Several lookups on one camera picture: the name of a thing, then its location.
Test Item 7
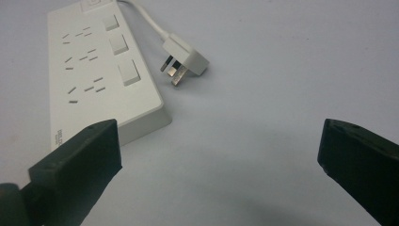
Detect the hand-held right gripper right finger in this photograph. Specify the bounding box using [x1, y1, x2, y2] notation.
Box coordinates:
[316, 118, 399, 226]

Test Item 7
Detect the white power strip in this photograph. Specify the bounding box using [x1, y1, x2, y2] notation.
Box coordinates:
[46, 0, 173, 153]

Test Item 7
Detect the white three-pin plug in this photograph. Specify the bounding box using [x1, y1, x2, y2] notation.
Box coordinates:
[159, 32, 211, 88]

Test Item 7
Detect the white power cable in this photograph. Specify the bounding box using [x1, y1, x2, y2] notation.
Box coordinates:
[116, 0, 172, 41]

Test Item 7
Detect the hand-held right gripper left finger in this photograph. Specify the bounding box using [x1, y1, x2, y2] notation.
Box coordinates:
[19, 118, 123, 226]

